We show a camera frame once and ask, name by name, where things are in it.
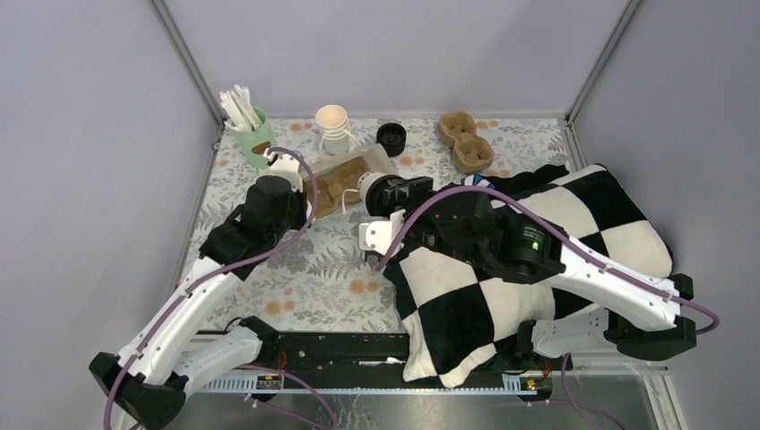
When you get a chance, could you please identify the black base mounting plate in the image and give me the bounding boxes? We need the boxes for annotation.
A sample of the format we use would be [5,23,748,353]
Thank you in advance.
[250,331,562,391]

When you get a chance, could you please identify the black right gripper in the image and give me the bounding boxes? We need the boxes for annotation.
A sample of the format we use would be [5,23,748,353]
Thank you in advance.
[381,176,484,266]

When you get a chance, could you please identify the stack of paper cups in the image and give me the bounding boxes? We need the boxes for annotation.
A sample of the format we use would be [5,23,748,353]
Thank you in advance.
[315,104,353,155]

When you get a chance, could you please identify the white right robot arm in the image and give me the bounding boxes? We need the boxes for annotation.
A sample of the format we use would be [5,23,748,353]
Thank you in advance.
[359,185,697,373]

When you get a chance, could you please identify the single white paper cup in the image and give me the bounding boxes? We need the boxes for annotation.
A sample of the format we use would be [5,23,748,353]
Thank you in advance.
[358,171,397,206]

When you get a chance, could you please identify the black white checkered pillow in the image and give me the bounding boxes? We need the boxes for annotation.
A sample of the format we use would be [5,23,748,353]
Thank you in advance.
[383,165,674,388]

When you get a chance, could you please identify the blue white patterned object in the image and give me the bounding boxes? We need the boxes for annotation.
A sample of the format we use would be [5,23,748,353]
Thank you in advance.
[461,174,494,188]

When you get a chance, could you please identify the floral patterned table mat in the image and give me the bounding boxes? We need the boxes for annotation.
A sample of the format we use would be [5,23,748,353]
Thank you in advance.
[181,116,578,332]

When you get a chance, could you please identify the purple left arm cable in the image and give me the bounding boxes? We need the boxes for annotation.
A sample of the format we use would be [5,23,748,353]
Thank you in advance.
[103,147,337,430]

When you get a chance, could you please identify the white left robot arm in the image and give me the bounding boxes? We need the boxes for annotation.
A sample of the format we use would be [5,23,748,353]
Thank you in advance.
[89,173,319,429]

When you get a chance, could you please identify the green cup with straws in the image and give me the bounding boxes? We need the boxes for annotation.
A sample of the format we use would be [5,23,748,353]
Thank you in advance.
[219,85,276,169]

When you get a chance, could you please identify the light blue paper bag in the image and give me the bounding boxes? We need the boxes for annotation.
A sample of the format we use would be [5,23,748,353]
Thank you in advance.
[309,144,398,219]

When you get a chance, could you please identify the single cardboard cup carrier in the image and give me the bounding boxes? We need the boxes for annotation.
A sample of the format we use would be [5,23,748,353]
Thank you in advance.
[315,159,369,219]

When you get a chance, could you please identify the black plastic cup lid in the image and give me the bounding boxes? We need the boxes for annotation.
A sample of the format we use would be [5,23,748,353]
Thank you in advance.
[366,179,395,217]

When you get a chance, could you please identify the stack of cardboard cup carriers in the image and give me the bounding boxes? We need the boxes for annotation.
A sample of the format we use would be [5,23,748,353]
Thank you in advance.
[437,111,495,174]

